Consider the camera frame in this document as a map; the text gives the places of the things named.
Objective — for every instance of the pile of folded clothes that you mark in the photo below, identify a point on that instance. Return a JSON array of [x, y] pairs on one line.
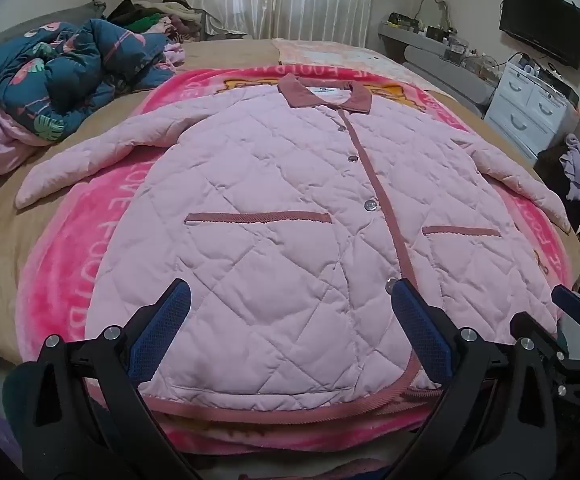
[[155, 17]]

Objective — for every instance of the dark chair with clothes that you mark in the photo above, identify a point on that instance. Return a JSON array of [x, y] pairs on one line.
[[552, 170]]

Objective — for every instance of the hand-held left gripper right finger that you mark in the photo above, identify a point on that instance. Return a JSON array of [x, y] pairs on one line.
[[422, 330]]

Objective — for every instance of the blue flamingo print duvet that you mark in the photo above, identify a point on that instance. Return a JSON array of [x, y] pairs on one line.
[[45, 75]]

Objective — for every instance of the pink cartoon printed blanket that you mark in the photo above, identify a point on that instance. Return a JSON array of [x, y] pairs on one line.
[[85, 240]]

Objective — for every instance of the grey pillow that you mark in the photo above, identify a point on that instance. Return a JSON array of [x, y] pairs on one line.
[[77, 12]]

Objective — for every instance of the peach patterned blanket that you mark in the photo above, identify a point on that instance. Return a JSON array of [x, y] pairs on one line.
[[340, 57]]

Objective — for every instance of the group of small cluttered items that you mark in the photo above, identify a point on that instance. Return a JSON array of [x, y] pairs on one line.
[[439, 35]]

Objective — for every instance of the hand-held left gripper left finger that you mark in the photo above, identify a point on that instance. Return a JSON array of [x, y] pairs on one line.
[[162, 330]]

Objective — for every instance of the grey padded shelf unit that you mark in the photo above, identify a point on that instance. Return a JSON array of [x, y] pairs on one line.
[[439, 67]]

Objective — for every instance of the pink quilted jacket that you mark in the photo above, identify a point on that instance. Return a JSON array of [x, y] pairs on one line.
[[270, 185]]

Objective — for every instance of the black flat television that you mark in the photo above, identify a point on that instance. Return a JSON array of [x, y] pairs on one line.
[[542, 22]]

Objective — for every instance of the white drawer cabinet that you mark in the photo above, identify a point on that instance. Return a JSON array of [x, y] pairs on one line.
[[527, 105]]

